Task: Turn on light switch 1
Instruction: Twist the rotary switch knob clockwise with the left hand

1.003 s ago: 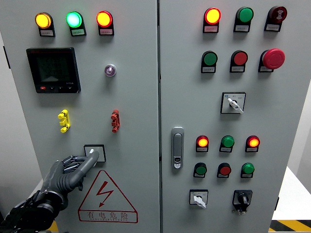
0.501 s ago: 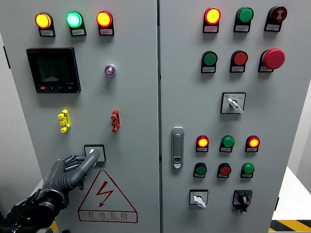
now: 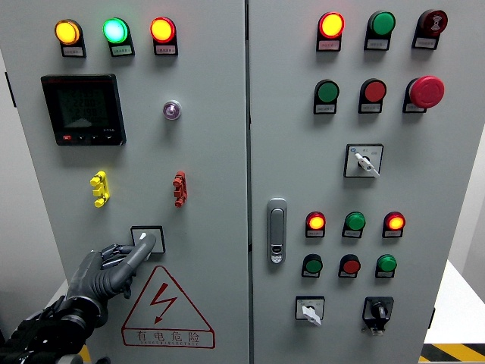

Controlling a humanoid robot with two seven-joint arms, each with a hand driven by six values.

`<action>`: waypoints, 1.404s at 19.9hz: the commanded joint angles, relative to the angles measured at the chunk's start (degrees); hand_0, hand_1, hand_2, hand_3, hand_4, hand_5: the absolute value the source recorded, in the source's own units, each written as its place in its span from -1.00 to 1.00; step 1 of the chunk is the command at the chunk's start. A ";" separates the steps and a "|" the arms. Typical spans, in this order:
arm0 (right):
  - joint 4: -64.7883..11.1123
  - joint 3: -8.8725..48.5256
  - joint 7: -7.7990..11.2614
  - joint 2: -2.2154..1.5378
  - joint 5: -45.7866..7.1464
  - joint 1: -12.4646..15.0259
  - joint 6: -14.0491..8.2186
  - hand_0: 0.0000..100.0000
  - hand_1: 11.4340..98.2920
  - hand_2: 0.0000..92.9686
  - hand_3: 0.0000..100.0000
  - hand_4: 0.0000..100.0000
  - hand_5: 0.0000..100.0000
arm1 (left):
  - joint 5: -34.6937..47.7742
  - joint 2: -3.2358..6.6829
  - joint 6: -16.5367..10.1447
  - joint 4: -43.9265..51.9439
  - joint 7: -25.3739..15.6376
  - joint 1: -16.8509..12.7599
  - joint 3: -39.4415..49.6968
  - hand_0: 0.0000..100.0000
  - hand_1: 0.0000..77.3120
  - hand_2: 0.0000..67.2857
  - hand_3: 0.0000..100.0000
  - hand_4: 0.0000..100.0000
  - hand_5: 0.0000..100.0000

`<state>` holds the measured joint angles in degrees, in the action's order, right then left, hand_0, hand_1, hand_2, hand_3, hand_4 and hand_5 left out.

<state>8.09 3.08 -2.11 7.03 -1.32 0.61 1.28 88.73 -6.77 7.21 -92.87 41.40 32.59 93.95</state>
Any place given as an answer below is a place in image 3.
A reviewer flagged white-handle switch, small printed plate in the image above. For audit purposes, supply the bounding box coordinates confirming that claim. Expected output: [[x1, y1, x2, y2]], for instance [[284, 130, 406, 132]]
[[295, 296, 326, 327]]

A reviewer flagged red warning triangle sticker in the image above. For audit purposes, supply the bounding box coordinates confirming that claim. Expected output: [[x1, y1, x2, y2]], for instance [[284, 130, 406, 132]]
[[120, 265, 216, 350]]

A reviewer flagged small yellow handle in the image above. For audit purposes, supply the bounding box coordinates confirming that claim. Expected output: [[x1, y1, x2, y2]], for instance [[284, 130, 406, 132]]
[[89, 170, 111, 209]]

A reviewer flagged silver door lock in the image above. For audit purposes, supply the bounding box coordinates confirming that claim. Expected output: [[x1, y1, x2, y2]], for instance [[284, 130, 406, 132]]
[[266, 197, 288, 265]]

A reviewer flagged black display meter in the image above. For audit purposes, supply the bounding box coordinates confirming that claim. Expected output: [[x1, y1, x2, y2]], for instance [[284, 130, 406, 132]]
[[40, 74, 127, 147]]

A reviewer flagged small red round lamp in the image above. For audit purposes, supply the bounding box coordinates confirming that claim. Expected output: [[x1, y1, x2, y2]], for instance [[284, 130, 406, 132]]
[[383, 211, 407, 231], [305, 211, 327, 231]]

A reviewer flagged small red push button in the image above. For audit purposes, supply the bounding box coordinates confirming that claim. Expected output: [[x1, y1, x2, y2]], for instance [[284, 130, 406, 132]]
[[339, 254, 361, 275]]

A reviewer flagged large red push button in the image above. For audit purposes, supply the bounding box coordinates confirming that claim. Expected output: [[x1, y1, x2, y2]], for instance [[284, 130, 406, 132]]
[[359, 78, 388, 105]]

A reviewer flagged small green push button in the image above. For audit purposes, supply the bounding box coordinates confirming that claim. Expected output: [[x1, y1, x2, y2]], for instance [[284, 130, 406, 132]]
[[302, 253, 324, 275]]

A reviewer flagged large red round lamp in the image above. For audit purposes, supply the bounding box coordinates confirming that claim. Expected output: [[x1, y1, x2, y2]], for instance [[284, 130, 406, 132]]
[[149, 16, 177, 45], [318, 11, 346, 39]]

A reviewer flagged bright lit green lamp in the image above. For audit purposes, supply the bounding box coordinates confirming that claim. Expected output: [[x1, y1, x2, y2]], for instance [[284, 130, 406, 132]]
[[102, 17, 130, 45]]

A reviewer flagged pale grey door with lock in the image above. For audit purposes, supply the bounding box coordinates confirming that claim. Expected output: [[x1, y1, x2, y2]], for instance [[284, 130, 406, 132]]
[[247, 0, 485, 364]]

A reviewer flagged small green round lamp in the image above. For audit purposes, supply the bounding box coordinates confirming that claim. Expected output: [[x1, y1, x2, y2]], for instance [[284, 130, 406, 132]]
[[343, 211, 367, 231], [376, 254, 398, 274]]

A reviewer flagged white-handle switch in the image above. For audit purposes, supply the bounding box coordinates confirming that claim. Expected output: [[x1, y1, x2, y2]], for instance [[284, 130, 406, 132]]
[[130, 225, 166, 262], [295, 296, 326, 327], [343, 143, 384, 180]]

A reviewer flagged pale grey door with display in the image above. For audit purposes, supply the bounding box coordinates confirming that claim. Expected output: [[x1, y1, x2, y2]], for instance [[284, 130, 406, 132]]
[[0, 0, 251, 364]]

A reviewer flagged large yellow round lamp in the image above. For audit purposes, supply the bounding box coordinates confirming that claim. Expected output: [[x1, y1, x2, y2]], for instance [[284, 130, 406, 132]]
[[54, 18, 83, 46]]

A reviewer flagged dark red round buzzer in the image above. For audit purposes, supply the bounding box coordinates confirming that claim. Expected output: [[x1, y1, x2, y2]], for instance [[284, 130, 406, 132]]
[[418, 9, 449, 38]]

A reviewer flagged large red stop button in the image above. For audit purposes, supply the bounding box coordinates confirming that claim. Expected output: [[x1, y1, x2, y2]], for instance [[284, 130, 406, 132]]
[[408, 75, 446, 110]]

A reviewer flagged large dark green lamp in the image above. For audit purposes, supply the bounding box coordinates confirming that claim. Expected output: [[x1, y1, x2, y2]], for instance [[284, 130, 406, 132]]
[[367, 10, 397, 39]]

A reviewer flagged large green push button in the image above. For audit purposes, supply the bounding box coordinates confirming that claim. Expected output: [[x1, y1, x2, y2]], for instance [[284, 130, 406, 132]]
[[314, 79, 340, 105]]

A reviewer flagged white-handle switch, large plate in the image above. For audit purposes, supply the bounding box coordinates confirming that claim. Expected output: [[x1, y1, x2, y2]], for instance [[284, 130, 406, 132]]
[[343, 143, 384, 180]]

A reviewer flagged small red handle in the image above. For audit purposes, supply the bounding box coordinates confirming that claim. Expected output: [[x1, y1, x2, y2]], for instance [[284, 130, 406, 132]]
[[172, 171, 189, 209]]

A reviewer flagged white round lamp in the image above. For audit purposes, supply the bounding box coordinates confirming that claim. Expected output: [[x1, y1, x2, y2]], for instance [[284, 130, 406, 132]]
[[162, 99, 183, 121]]

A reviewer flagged black-handle turn switch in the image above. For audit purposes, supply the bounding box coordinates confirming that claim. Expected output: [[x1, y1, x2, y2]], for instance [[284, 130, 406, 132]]
[[361, 296, 395, 335]]

